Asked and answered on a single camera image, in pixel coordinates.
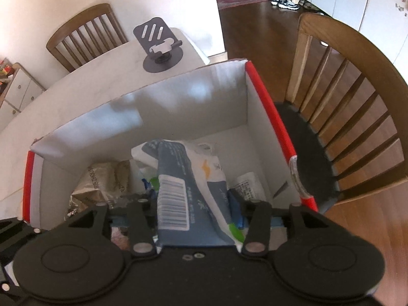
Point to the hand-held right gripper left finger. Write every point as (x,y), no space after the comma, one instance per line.
(137,223)

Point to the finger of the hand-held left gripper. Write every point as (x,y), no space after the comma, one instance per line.
(19,236)

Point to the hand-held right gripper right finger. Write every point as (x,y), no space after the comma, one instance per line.
(236,208)

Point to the white barcode packet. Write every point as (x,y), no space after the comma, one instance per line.
(250,186)

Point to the silver snack packet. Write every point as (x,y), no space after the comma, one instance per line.
(95,181)

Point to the blue white plastic bag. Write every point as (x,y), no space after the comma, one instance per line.
(185,178)

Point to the red shoe box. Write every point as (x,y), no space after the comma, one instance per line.
(191,102)

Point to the small white side cabinet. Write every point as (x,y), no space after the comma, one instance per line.
(22,89)

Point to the grey phone stand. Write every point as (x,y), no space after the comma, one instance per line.
(162,63)

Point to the wooden chair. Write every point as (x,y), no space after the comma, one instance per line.
(350,44)
(79,16)

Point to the black white sneaker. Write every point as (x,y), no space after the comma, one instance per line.
(290,5)
(278,0)

